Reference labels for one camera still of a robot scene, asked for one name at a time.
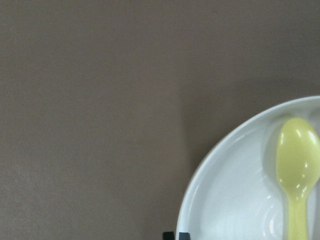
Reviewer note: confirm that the yellow plastic spoon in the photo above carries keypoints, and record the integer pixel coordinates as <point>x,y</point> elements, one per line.
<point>297,171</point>

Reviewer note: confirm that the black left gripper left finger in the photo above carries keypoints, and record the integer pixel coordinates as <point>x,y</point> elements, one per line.
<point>168,235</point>

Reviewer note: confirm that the white round plate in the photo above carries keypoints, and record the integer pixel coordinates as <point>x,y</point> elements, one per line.
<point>234,193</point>

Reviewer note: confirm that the brown paper table cover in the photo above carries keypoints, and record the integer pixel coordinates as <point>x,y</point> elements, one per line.
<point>108,106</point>

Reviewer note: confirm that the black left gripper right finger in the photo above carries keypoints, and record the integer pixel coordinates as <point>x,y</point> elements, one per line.
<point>183,236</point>

